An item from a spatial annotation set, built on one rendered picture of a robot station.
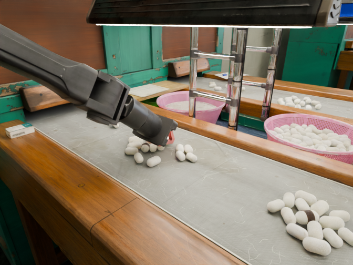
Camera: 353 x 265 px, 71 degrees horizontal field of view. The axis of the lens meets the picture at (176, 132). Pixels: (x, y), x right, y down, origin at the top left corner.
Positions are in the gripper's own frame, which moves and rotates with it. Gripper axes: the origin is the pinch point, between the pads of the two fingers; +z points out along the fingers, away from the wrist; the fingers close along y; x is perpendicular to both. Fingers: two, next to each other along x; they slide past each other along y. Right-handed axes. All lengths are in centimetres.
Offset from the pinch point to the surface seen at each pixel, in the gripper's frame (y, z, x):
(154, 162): -3.7, -7.1, 7.2
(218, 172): -16.0, -0.4, 3.1
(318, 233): -37.4, -6.8, 6.0
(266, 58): 91, 230, -179
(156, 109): 19.9, 10.5, -9.5
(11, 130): 32.6, -21.7, 16.1
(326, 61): 17, 210, -169
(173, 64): 43, 31, -39
